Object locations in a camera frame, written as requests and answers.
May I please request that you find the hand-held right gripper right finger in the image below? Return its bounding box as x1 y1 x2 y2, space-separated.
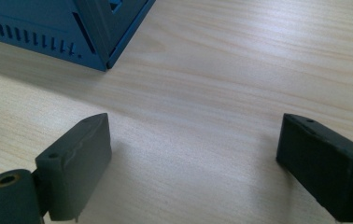
275 113 353 224

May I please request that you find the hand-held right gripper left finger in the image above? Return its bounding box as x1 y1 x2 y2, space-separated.
35 112 113 223

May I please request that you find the blue file rack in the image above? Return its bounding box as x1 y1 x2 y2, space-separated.
0 0 157 73

